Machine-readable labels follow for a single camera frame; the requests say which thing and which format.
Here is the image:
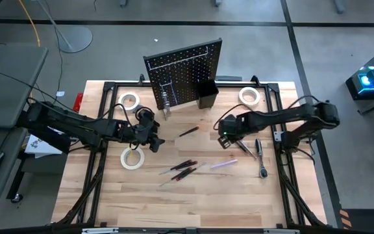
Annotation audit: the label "black peg board bin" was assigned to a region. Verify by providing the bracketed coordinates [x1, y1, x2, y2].
[195, 79, 219, 110]

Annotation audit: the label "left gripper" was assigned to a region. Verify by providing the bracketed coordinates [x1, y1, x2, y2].
[118, 109, 166, 153]

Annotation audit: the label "silver bracket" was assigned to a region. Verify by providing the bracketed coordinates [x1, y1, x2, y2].
[81, 227, 120, 234]
[263, 228, 301, 234]

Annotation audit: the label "black-handled ratchet wrench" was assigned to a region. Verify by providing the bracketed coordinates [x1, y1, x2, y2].
[255, 139, 269, 179]

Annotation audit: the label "silver double prong peg hook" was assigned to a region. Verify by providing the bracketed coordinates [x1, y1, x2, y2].
[158, 81, 175, 110]

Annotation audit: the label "round grey stand base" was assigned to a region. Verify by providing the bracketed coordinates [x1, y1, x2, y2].
[56, 25, 94, 54]

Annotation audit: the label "grey desk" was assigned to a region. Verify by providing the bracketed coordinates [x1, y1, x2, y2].
[0, 44, 49, 211]

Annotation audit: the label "white paper sheet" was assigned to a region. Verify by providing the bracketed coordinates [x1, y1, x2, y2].
[24, 126, 64, 159]

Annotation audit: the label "orange red block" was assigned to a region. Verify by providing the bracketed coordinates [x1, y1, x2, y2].
[72, 92, 84, 113]

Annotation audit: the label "thin stand pole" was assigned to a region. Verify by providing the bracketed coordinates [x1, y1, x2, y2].
[36, 0, 75, 52]

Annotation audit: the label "black desk cable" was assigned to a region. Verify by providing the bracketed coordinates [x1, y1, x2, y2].
[0, 66, 68, 108]

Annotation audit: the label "black desk leg with caster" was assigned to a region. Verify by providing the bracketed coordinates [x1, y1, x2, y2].
[6, 152, 29, 205]

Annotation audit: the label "lilac pen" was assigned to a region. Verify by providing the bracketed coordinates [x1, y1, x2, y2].
[210, 158, 240, 170]

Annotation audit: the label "long silver wire tool rack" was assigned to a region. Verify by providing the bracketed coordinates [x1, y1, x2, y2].
[147, 46, 209, 71]

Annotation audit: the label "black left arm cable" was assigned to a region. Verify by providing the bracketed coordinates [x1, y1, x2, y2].
[108, 103, 148, 131]

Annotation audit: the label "slim silver tool bar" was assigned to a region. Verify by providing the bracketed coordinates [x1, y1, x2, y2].
[242, 142, 258, 161]

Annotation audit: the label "black diagonal beam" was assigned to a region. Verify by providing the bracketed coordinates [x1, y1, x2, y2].
[14, 110, 73, 154]

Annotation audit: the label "black perforated peg board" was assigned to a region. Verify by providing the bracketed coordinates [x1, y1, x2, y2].
[142, 38, 223, 111]

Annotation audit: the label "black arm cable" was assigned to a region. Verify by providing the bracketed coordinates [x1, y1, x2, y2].
[212, 103, 256, 131]
[108, 103, 148, 131]

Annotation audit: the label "white masking tape roll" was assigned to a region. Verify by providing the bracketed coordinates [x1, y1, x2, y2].
[118, 92, 141, 112]
[238, 86, 262, 107]
[119, 146, 145, 171]

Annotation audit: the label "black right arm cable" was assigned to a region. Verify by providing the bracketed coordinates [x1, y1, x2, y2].
[212, 103, 256, 131]

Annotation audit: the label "black metal table frame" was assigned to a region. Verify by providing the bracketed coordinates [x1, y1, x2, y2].
[51, 74, 329, 228]

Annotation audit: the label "yellow cable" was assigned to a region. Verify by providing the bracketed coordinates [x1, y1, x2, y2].
[18, 0, 42, 105]

